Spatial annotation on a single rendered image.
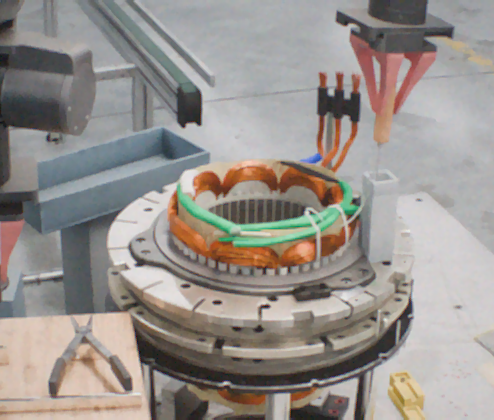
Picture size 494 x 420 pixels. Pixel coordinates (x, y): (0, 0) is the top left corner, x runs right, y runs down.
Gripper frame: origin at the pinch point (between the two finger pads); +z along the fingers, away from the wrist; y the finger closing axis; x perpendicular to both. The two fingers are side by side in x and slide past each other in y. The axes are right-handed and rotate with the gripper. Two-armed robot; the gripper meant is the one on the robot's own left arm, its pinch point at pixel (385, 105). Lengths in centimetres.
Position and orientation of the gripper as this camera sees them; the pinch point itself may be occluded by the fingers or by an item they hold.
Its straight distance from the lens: 115.9
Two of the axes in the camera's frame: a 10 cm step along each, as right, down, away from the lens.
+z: -1.0, 9.1, 4.1
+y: 8.8, -1.1, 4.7
